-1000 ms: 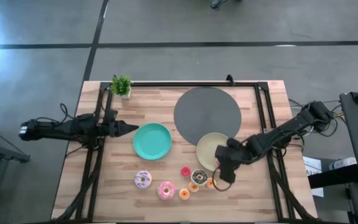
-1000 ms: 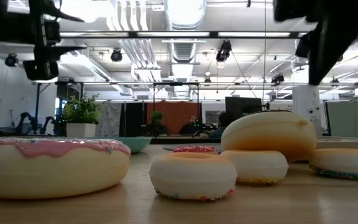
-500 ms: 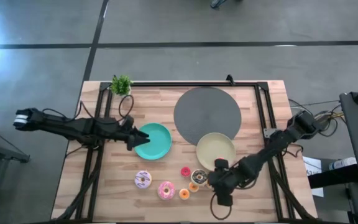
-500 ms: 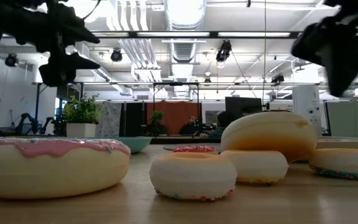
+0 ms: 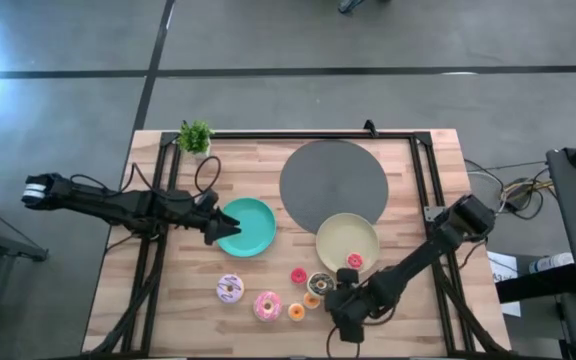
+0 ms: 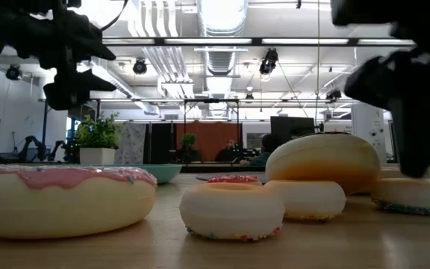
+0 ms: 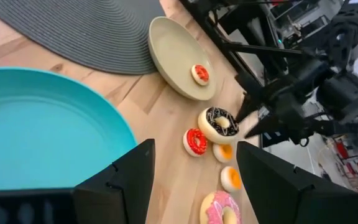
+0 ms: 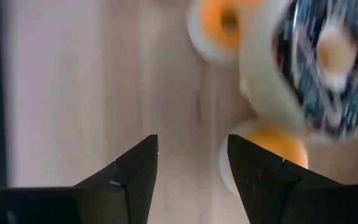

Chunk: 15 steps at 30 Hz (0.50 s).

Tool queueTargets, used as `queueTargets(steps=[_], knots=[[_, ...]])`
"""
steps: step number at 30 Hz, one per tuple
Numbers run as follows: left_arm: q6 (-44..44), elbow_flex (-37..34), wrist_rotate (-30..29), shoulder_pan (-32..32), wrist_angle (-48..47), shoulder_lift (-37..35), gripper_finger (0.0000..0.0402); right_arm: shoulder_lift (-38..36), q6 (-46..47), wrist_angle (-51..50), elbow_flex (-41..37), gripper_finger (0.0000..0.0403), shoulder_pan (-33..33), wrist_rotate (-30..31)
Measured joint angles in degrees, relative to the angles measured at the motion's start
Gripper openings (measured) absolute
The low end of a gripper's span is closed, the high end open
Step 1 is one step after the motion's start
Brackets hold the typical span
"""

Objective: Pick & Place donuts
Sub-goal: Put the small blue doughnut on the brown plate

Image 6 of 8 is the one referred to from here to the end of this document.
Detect large plain tan donut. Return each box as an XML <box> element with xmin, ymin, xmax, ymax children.
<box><xmin>265</xmin><ymin>132</ymin><xmax>382</xmax><ymax>196</ymax></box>

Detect large pink frosted donut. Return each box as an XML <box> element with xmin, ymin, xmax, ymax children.
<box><xmin>0</xmin><ymin>165</ymin><xmax>159</xmax><ymax>240</ymax></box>

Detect grey patterned curtain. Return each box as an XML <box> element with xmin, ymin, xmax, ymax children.
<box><xmin>116</xmin><ymin>122</ymin><xmax>147</xmax><ymax>165</ymax></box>

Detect small green plant dark pot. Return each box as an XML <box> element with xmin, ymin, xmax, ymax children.
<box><xmin>179</xmin><ymin>132</ymin><xmax>202</xmax><ymax>164</ymax></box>

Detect small pink sprinkled donut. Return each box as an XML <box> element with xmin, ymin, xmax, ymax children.
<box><xmin>207</xmin><ymin>174</ymin><xmax>263</xmax><ymax>187</ymax></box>

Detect black ceiling spotlight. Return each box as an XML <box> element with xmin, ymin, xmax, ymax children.
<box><xmin>132</xmin><ymin>58</ymin><xmax>149</xmax><ymax>75</ymax></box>
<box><xmin>325</xmin><ymin>88</ymin><xmax>343</xmax><ymax>102</ymax></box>
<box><xmin>5</xmin><ymin>64</ymin><xmax>22</xmax><ymax>81</ymax></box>
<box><xmin>258</xmin><ymin>47</ymin><xmax>280</xmax><ymax>75</ymax></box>

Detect small cream donut dark sprinkles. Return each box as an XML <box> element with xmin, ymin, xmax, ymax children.
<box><xmin>370</xmin><ymin>177</ymin><xmax>430</xmax><ymax>217</ymax></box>

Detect teal bowl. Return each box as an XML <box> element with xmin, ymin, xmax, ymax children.
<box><xmin>67</xmin><ymin>163</ymin><xmax>183</xmax><ymax>185</ymax></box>

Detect green plant in white pot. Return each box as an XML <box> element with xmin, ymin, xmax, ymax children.
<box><xmin>75</xmin><ymin>111</ymin><xmax>125</xmax><ymax>166</ymax></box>

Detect white round pillar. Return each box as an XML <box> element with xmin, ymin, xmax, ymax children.
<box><xmin>351</xmin><ymin>102</ymin><xmax>387</xmax><ymax>164</ymax></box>

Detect black cable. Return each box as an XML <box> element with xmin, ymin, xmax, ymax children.
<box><xmin>100</xmin><ymin>0</ymin><xmax>129</xmax><ymax>32</ymax></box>

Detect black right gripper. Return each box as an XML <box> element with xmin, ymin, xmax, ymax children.
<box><xmin>330</xmin><ymin>0</ymin><xmax>430</xmax><ymax>110</ymax></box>

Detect black computer monitor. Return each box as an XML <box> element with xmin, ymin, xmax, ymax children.
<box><xmin>269</xmin><ymin>115</ymin><xmax>316</xmax><ymax>145</ymax></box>

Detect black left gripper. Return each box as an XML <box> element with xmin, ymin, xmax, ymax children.
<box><xmin>0</xmin><ymin>0</ymin><xmax>117</xmax><ymax>111</ymax></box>

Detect person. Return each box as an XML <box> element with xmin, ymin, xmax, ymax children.
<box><xmin>214</xmin><ymin>139</ymin><xmax>239</xmax><ymax>163</ymax></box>
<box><xmin>240</xmin><ymin>133</ymin><xmax>284</xmax><ymax>167</ymax></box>

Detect beige shallow plate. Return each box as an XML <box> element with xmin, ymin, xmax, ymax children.
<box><xmin>381</xmin><ymin>163</ymin><xmax>430</xmax><ymax>181</ymax></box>

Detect black overhead frame beam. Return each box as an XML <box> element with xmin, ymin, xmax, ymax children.
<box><xmin>102</xmin><ymin>36</ymin><xmax>417</xmax><ymax>47</ymax></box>

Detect black metal stand frame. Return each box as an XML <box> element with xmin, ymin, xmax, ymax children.
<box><xmin>183</xmin><ymin>98</ymin><xmax>240</xmax><ymax>166</ymax></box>

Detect dark flat plate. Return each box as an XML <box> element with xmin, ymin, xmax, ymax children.
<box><xmin>195</xmin><ymin>172</ymin><xmax>268</xmax><ymax>184</ymax></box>

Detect orange curtain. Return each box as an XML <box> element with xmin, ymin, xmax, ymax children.
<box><xmin>175</xmin><ymin>121</ymin><xmax>243</xmax><ymax>162</ymax></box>

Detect small white sprinkled donut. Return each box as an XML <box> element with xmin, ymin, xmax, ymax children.
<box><xmin>264</xmin><ymin>179</ymin><xmax>347</xmax><ymax>222</ymax></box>
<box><xmin>179</xmin><ymin>182</ymin><xmax>286</xmax><ymax>242</ymax></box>

